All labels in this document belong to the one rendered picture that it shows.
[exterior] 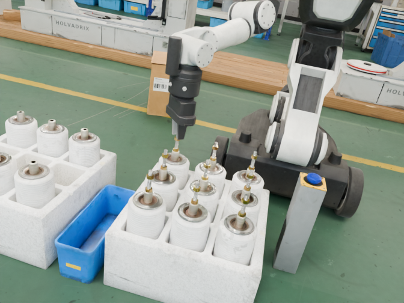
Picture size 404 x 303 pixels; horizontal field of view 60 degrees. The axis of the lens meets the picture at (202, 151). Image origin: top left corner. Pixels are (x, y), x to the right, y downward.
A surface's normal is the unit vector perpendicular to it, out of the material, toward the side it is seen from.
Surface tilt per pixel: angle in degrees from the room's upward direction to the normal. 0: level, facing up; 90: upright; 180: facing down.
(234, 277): 90
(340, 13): 109
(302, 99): 60
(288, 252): 90
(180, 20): 90
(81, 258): 92
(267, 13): 79
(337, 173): 46
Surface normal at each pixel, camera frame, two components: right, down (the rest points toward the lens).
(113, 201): -0.22, 0.39
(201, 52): 0.68, 0.43
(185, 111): 0.47, 0.47
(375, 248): 0.15, -0.88
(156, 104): 0.07, 0.45
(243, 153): -0.06, -0.32
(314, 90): -0.12, -0.07
